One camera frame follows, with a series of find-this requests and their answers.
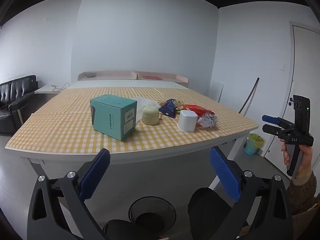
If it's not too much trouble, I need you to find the yellow checked tablecloth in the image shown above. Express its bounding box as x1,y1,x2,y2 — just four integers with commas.
5,87,260,154

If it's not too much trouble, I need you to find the translucent white plastic bag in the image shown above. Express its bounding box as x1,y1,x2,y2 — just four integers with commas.
131,96,161,123

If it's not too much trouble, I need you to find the white door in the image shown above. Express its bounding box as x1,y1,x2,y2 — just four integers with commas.
264,21,320,173

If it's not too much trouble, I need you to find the green plastic basket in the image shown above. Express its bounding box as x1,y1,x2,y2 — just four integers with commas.
244,133,265,156

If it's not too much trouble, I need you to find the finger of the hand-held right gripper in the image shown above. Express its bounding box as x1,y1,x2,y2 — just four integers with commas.
262,124,295,138
262,114,295,130

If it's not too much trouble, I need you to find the white cup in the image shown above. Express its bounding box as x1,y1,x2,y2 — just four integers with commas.
177,110,198,132

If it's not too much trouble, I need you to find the teal cardboard box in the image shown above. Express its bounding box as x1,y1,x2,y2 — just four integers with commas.
90,94,138,142

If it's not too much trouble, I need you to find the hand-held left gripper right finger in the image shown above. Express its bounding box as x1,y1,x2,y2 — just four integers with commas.
209,146,293,240

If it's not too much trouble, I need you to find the person's right forearm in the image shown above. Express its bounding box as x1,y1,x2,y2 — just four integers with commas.
286,170,320,216

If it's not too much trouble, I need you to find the black leather sofa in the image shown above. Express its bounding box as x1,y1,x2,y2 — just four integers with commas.
0,74,39,134

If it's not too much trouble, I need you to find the grey paper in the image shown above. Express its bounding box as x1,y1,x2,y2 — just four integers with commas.
196,113,218,130

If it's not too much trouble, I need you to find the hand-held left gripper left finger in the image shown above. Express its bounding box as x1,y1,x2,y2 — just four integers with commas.
27,148,111,240

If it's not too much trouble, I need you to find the black mesh waste bin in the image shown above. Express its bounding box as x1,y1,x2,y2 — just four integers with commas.
128,196,177,231

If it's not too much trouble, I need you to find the low white side table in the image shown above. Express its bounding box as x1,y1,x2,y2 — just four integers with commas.
34,83,71,95

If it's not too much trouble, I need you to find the red snack wrapper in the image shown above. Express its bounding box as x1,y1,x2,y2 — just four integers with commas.
184,104,215,118

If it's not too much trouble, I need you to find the white board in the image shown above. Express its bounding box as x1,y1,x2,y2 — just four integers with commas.
209,80,224,103

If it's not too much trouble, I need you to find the person's right hand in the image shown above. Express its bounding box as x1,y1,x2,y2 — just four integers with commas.
281,138,313,179

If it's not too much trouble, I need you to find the dark blue snack wrapper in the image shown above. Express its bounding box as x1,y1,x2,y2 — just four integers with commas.
159,99,178,119

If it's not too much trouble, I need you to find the beige mug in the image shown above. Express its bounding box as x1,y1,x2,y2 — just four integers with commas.
141,105,163,126

